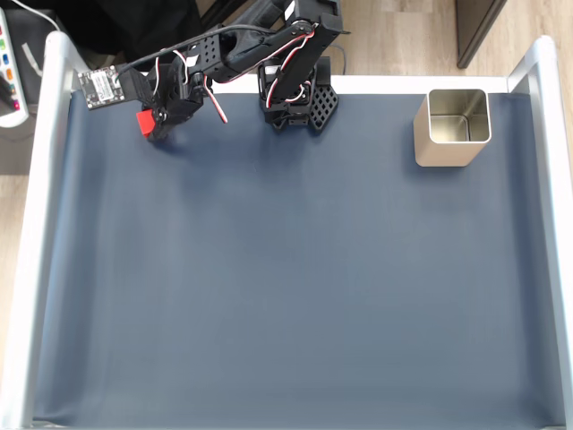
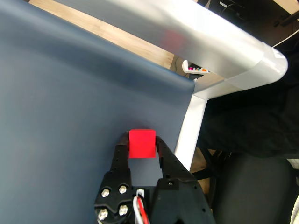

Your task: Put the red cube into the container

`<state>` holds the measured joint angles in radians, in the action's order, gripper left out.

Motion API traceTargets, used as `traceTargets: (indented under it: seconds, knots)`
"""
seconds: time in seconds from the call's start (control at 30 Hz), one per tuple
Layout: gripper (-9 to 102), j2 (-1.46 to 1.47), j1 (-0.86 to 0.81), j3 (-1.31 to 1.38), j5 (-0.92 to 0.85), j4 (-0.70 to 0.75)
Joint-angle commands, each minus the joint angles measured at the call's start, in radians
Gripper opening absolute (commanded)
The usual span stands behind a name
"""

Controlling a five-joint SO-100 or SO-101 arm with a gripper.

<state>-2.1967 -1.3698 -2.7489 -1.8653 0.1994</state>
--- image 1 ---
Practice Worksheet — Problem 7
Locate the red cube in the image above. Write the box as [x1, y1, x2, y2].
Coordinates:
[135, 110, 156, 138]

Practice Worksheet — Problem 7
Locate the square metal container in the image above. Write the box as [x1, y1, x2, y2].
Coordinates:
[414, 88, 492, 168]

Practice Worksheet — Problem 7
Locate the person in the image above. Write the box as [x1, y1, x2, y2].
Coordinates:
[47, 0, 203, 69]

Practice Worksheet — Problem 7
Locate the grey tape strip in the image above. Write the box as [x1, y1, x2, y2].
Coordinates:
[21, 42, 44, 78]

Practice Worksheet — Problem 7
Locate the white device with coloured buttons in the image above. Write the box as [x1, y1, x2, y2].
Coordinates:
[0, 6, 30, 130]

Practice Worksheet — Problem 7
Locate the grey blue table mat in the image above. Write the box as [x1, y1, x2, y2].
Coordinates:
[33, 88, 564, 426]

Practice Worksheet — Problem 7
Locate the dark cabinet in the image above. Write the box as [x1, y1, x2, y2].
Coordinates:
[456, 0, 509, 70]

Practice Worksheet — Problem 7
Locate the red white servo wire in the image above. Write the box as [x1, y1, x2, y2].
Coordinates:
[201, 73, 229, 125]

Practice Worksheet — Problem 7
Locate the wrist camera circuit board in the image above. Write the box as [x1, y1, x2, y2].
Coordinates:
[78, 65, 155, 110]

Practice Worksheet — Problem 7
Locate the black camera cable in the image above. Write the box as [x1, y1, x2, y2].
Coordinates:
[116, 24, 290, 78]

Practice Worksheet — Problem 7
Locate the white cable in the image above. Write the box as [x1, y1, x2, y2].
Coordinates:
[9, 0, 63, 33]

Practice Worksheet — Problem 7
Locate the white table frame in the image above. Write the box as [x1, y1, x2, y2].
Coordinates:
[0, 30, 573, 430]

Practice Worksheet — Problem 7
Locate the black power cable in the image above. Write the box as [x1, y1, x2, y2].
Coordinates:
[333, 30, 354, 76]

